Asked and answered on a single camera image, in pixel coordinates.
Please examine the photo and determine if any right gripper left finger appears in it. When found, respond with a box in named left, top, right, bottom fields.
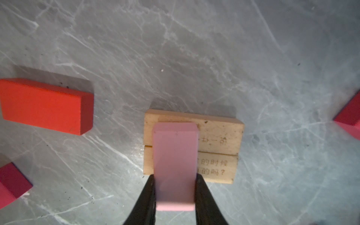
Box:
left=123, top=174, right=156, bottom=225

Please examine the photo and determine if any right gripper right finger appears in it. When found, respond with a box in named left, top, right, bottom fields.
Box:
left=195, top=173, right=228, bottom=225

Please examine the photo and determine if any natural wood block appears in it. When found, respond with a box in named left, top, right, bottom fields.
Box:
left=143, top=109, right=245, bottom=155
left=143, top=146, right=239, bottom=184

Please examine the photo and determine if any light pink wood block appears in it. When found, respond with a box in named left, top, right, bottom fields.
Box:
left=152, top=122, right=199, bottom=212

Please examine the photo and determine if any red wood block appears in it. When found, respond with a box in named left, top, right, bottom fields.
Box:
left=1, top=78, right=94, bottom=136

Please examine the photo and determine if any magenta cube left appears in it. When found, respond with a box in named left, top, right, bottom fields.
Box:
left=1, top=162, right=33, bottom=209

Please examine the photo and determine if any small magenta cube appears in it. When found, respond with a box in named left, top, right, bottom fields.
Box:
left=333, top=91, right=360, bottom=140

